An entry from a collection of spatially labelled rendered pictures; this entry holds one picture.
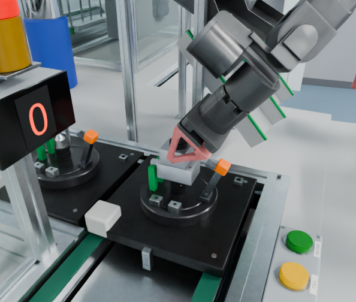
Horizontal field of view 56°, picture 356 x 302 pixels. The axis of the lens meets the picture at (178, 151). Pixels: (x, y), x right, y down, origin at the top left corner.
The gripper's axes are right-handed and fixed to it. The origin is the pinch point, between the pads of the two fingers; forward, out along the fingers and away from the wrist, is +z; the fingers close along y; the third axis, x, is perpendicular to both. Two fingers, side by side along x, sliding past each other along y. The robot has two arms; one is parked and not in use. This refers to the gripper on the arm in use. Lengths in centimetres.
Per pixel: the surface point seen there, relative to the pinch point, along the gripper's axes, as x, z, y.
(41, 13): -64, 42, -55
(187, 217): 8.6, 4.2, 5.6
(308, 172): 30.5, 2.3, -35.6
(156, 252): 8.5, 8.1, 11.8
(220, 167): 6.4, -4.4, 0.9
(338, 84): 98, 50, -350
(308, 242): 24.3, -6.7, 1.7
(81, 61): -55, 70, -86
